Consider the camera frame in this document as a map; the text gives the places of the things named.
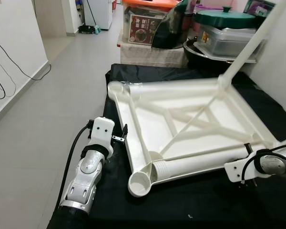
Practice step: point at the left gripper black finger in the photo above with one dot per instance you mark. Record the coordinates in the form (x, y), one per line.
(124, 131)

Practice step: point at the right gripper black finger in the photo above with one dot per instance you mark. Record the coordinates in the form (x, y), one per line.
(247, 148)

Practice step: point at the white plastic table top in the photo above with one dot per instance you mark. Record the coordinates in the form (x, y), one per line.
(162, 124)

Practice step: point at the white plastic table leg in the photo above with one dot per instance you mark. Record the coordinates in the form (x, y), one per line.
(200, 164)
(171, 87)
(253, 40)

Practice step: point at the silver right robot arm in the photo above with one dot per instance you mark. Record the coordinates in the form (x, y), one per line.
(274, 164)

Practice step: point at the black tablecloth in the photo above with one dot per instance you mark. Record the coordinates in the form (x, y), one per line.
(190, 205)

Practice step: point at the red printed box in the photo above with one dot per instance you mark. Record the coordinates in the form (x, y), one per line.
(144, 29)

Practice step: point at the clear plastic storage box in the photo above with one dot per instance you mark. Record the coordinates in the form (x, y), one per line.
(224, 43)

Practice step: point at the black floor mop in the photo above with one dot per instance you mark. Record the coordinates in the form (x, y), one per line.
(88, 29)

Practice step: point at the black bag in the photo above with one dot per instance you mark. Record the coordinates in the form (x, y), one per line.
(171, 31)

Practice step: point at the white refrigerator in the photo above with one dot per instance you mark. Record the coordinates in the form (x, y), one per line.
(100, 13)

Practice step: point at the green pot lid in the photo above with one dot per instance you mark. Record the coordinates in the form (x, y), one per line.
(224, 19)

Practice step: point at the dark printed carton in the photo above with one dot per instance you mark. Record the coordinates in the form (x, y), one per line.
(257, 7)

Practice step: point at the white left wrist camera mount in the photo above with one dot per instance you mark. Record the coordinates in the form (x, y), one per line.
(102, 129)

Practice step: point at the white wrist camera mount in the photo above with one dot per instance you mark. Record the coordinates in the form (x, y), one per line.
(238, 169)
(102, 129)

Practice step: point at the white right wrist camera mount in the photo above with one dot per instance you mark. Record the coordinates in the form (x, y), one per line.
(238, 169)

